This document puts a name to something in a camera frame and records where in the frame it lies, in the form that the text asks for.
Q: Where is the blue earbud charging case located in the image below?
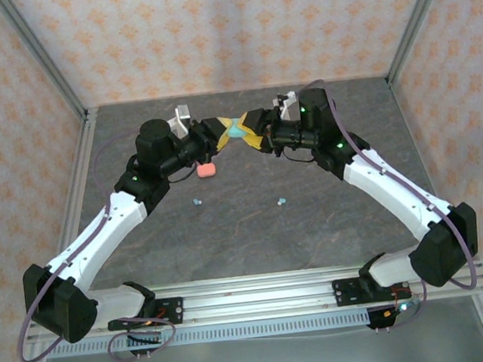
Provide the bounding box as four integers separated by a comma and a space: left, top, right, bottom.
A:
226, 122, 249, 141

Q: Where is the pink earbud charging case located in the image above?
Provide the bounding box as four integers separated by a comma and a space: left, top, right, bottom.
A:
195, 163, 217, 180

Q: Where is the small circuit board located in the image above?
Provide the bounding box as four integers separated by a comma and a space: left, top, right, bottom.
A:
379, 299, 423, 321

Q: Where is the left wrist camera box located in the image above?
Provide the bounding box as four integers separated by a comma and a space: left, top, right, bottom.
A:
167, 103, 194, 140

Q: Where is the wide aluminium side rail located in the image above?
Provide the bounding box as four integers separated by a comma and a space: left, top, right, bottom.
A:
38, 107, 116, 275

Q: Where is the narrow aluminium side rail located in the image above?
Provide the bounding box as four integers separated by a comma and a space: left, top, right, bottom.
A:
385, 71, 468, 268

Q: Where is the aluminium corner frame post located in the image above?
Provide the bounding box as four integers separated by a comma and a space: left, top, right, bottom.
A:
0, 0, 89, 127
377, 0, 469, 87

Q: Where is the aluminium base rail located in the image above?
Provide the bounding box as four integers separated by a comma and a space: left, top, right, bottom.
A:
24, 249, 483, 343

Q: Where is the white slotted cable duct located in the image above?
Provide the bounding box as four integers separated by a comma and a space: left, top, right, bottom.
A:
50, 308, 373, 361

